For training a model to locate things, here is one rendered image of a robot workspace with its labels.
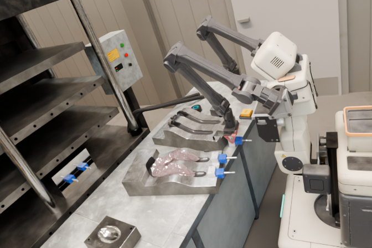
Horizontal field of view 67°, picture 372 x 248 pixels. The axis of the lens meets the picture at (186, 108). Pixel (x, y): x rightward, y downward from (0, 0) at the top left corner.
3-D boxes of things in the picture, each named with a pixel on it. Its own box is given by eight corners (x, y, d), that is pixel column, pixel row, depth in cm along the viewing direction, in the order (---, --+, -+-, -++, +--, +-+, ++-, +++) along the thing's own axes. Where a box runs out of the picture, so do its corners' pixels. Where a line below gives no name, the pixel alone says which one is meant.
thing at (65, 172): (97, 168, 189) (86, 148, 181) (66, 199, 171) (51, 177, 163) (55, 158, 217) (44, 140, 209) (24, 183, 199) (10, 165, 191)
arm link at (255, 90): (262, 98, 118) (267, 88, 120) (240, 87, 119) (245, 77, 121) (255, 106, 127) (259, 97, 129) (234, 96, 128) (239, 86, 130)
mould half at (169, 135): (237, 127, 180) (233, 109, 173) (221, 153, 162) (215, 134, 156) (174, 122, 208) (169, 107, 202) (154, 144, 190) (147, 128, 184)
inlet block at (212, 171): (236, 172, 141) (234, 164, 139) (236, 180, 137) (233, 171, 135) (211, 174, 146) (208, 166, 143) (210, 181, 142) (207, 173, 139)
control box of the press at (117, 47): (184, 172, 280) (127, 29, 212) (168, 195, 260) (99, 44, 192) (166, 169, 293) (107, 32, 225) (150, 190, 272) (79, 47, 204)
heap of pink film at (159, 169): (200, 155, 156) (196, 144, 153) (194, 179, 142) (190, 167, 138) (158, 158, 165) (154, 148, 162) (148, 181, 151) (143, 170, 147)
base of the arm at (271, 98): (280, 102, 114) (284, 87, 123) (262, 93, 114) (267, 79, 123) (270, 117, 119) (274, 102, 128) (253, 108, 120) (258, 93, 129)
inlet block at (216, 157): (238, 158, 150) (236, 150, 148) (237, 164, 146) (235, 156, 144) (214, 160, 155) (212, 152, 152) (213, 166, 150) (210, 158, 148)
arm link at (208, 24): (195, 23, 157) (203, 9, 159) (195, 35, 170) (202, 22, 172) (269, 58, 151) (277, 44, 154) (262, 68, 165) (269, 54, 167)
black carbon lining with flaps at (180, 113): (222, 123, 176) (218, 110, 171) (211, 138, 165) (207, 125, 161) (177, 119, 196) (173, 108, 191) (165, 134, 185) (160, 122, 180)
